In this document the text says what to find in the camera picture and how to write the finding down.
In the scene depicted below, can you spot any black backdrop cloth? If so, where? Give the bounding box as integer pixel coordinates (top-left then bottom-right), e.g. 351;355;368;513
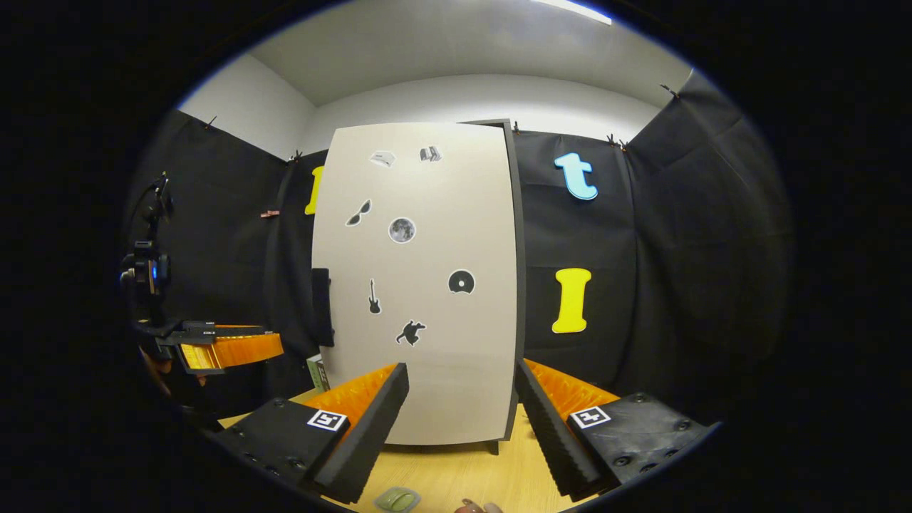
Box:
125;68;795;428

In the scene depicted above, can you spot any black door handle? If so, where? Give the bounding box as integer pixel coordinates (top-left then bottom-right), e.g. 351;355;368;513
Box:
311;268;336;348

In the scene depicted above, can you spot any ceiling light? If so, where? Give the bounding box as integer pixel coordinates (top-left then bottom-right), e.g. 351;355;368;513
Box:
531;0;613;26

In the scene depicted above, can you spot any beige cabinet door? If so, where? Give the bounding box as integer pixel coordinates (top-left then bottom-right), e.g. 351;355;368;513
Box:
311;123;518;447

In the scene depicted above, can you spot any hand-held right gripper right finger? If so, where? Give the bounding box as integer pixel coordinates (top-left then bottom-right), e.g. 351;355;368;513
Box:
514;358;717;499

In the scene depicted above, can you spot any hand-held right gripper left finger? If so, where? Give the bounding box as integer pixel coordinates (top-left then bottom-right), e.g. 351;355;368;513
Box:
214;362;410;504

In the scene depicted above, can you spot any row of black cloth clips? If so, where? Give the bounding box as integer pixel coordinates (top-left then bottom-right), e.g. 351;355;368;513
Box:
203;82;681;163

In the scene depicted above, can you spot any grey coaster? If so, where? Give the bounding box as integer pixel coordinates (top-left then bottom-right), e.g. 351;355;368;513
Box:
373;486;423;513

